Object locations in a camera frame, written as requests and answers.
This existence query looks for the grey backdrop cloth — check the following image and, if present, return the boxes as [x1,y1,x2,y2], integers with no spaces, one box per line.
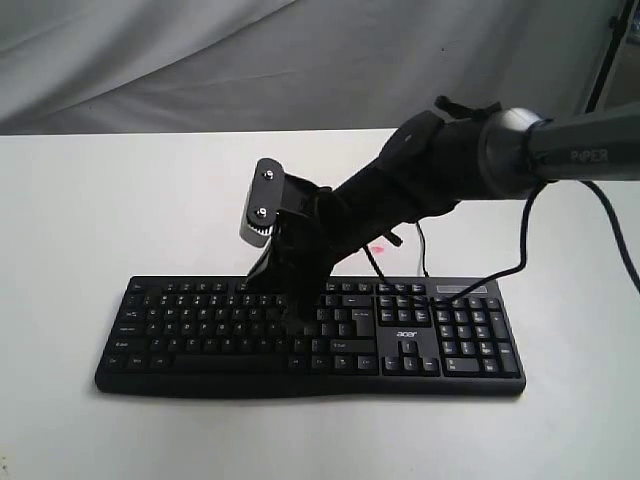
[1,1,617,135]

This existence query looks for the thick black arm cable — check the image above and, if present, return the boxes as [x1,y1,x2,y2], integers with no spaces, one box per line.
[359,179,640,306]

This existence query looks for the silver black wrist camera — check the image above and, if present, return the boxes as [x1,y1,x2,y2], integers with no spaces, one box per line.
[239,158,285,248]

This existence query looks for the black tripod stand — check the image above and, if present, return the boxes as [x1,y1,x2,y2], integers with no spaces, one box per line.
[580,0,638,113]

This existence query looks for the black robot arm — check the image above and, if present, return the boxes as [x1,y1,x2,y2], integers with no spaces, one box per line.
[240,96,639,325]

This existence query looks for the black acer keyboard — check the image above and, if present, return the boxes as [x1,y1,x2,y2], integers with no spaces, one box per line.
[94,276,526,399]

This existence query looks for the thin black keyboard cable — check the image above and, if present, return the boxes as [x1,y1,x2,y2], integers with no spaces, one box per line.
[413,222,432,278]

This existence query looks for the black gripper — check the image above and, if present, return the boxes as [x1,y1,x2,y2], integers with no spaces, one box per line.
[246,172,370,334]

